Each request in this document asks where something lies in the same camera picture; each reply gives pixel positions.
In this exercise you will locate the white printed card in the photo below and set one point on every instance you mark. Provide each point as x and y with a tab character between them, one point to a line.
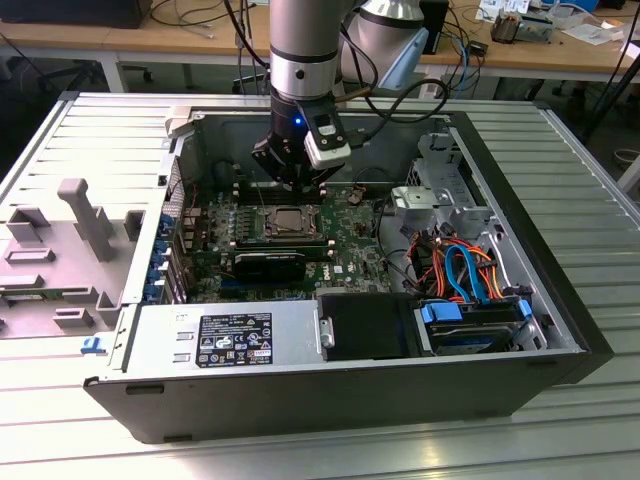
432	87

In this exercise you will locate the metal CPU cooler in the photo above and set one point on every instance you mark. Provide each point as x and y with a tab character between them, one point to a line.
505	27

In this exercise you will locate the black NVIDIA graphics card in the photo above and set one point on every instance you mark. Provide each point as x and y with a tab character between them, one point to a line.
270	267

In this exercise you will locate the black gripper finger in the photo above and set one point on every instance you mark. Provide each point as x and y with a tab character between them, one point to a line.
315	180
275	162

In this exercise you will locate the green motherboard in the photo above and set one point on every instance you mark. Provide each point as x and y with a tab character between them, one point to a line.
350	240

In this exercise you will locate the white paper sheets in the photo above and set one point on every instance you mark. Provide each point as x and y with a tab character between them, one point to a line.
592	32

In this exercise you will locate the green RAM stick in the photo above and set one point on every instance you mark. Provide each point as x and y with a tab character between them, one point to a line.
25	298

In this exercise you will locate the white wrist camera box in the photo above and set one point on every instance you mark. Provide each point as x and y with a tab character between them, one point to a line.
327	155

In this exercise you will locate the silver metal drive cage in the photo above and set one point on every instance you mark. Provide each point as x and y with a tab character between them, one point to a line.
440	172

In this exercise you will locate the silver power supply unit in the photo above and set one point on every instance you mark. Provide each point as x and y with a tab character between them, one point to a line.
160	340

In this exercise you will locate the large black equipment box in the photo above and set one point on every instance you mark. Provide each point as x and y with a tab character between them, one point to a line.
75	12

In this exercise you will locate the tall black box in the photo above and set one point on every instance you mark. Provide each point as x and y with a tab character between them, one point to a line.
436	25

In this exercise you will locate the pale blue teach pendant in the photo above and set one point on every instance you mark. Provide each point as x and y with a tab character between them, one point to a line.
407	55

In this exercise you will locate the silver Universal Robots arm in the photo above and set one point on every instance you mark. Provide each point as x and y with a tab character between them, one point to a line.
302	50

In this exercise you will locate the black open PC case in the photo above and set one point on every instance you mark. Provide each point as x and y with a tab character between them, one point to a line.
300	405

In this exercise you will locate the small black box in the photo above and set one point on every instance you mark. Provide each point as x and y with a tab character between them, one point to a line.
477	48

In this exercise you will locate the grey metal device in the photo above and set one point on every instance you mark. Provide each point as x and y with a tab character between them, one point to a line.
537	30

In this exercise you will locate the black tripod leg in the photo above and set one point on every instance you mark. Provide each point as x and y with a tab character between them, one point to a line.
612	95

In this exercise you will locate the grey plastic parts rack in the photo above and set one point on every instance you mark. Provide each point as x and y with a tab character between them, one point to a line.
75	280

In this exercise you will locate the hard disk in blue carrier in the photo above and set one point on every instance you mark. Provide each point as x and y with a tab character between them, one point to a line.
465	345

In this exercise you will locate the round coin battery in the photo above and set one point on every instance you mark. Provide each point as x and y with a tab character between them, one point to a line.
358	195

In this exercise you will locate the long wooden desk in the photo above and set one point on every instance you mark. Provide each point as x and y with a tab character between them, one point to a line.
175	42

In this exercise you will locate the CPU socket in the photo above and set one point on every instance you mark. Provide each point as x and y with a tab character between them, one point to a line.
264	231

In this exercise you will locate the blue expansion slot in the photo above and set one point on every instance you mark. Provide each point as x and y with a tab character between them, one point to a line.
229	286

